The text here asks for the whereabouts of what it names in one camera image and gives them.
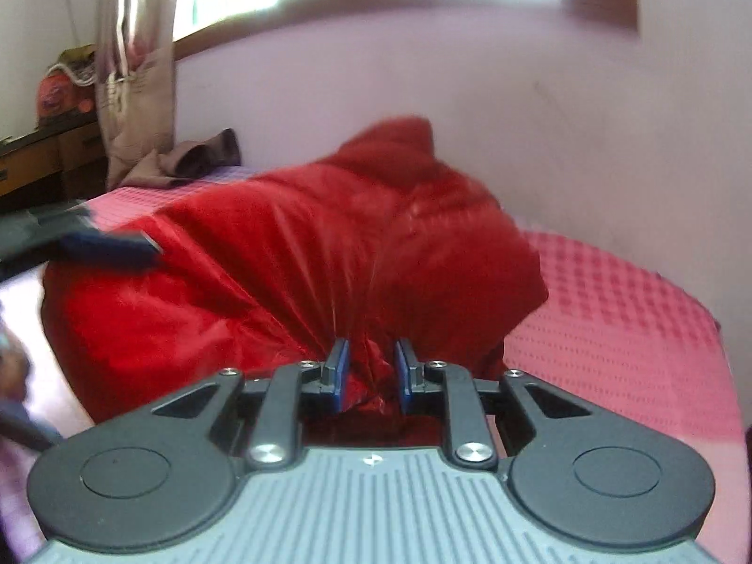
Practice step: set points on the wooden cabinet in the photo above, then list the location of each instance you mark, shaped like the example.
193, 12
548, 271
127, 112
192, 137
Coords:
53, 153

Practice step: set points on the pink checked bed blanket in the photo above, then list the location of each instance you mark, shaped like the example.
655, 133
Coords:
617, 317

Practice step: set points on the brown crumpled cloth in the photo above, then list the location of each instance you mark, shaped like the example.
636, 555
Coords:
188, 158

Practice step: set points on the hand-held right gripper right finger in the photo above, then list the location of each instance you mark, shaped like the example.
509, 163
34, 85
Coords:
404, 379

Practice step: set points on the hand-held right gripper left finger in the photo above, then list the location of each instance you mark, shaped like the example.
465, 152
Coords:
339, 379

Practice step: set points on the red puffer jacket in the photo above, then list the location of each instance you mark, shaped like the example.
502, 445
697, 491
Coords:
282, 258

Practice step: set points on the beige patterned curtain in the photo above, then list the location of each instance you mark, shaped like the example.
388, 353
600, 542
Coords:
138, 70

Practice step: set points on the orange bag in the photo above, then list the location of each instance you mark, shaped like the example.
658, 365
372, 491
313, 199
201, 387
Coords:
61, 91

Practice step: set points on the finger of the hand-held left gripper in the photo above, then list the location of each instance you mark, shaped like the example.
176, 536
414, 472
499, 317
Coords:
111, 248

